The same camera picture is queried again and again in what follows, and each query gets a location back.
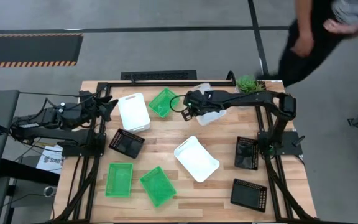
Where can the green plant in patterned pot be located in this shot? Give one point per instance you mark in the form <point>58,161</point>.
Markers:
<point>248,84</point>

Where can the grey round caster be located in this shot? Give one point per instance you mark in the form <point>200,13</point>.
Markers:
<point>50,190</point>

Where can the green plastic basket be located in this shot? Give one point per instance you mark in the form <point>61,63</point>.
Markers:
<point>119,180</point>
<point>162,104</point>
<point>158,186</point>

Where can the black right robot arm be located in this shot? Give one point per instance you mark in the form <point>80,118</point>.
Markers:
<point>247,97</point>

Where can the white plastic basket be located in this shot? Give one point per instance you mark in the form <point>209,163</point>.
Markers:
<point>196,160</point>
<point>134,113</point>

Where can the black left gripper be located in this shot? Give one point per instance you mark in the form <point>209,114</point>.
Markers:
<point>87,109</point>

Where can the white printed paper sheet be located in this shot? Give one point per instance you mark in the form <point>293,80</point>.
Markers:
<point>50,160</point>

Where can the black plastic basket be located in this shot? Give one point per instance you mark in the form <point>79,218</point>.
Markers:
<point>246,154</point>
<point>126,143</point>
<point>249,195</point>

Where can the clear plastic container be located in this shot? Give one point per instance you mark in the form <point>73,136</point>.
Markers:
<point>211,118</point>

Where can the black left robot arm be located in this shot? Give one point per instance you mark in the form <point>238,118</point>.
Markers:
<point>42,132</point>

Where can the black floor grille strip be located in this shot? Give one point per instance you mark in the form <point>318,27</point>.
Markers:
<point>158,75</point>

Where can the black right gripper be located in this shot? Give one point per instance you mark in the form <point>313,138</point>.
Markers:
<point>199,101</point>

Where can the person's hand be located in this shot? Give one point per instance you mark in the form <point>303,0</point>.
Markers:
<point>303,45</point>
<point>342,27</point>

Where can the black hazard-striped floor mat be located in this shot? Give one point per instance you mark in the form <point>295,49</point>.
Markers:
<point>26,49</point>

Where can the person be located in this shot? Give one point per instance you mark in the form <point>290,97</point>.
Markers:
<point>306,62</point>

